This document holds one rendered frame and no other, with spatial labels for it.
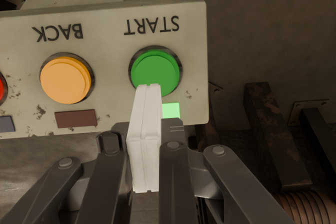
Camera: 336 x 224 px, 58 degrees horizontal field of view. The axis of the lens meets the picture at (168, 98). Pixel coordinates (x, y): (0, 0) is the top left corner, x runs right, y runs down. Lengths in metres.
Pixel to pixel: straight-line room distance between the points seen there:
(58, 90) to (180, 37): 0.11
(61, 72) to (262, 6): 0.76
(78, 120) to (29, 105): 0.04
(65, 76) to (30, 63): 0.03
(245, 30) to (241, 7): 0.08
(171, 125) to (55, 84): 0.13
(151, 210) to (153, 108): 1.64
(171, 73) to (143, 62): 0.02
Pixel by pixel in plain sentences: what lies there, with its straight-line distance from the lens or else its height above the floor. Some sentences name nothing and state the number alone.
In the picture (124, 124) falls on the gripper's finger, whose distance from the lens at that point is 0.17.
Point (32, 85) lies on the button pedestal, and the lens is 0.28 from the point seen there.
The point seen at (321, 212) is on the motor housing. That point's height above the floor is 0.49.
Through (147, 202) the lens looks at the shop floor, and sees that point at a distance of 1.71.
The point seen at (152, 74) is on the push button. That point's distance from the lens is 0.25.
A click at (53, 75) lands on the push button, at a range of 0.26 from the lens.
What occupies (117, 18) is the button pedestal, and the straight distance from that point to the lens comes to 0.25.
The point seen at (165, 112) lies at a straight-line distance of 0.27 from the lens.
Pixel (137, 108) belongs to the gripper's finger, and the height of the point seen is 0.69.
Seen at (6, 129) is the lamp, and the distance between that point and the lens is 0.31.
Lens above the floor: 0.80
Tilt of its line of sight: 47 degrees down
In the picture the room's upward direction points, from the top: 176 degrees clockwise
